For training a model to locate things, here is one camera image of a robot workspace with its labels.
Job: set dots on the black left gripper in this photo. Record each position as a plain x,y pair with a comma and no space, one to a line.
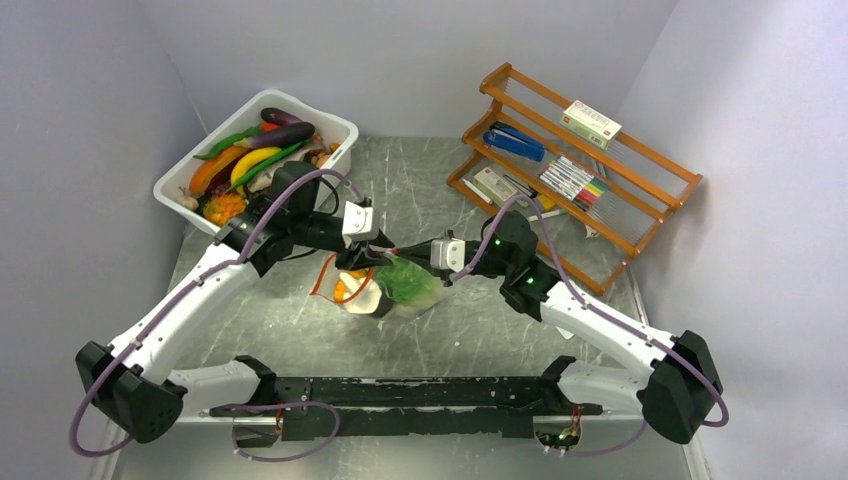
362,255

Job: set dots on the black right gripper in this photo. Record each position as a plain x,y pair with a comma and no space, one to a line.
420,254

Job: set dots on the green napa cabbage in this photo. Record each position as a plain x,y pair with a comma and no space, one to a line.
409,285

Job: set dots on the white mushroom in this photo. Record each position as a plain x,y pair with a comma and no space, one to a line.
366,302

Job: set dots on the clear zip bag orange zipper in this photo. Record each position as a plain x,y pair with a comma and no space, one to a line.
328,275

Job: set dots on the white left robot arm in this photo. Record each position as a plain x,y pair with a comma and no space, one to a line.
133,380

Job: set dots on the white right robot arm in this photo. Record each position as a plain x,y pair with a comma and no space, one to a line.
670,380

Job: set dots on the white plastic food bin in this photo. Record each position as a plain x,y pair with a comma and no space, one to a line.
329,148

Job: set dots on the white red eraser box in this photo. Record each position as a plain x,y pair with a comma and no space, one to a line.
494,186

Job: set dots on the dark purple eggplant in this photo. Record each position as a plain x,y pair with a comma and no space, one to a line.
281,137

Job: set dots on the blue stapler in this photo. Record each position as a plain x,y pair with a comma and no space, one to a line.
510,139

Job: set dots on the yellow banana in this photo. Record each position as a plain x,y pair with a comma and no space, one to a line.
249,161

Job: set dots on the orange spiky dragon fruit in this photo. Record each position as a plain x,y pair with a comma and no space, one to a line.
220,209

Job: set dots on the coloured marker pen set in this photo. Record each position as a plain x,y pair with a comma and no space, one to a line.
574,183

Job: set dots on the green chili pepper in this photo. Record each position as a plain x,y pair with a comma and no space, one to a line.
227,142

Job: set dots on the white garlic bulb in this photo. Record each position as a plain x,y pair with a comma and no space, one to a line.
187,201

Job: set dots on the orange wooden rack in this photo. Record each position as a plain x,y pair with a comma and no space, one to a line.
645,187

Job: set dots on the white box on rack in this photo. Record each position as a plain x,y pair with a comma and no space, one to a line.
589,124

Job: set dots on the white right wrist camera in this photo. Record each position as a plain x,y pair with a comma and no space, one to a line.
448,254

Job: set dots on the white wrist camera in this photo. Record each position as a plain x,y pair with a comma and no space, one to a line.
448,254
358,224

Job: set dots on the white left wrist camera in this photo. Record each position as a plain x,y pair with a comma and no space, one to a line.
358,224

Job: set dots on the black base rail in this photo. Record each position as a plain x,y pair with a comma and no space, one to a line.
308,408

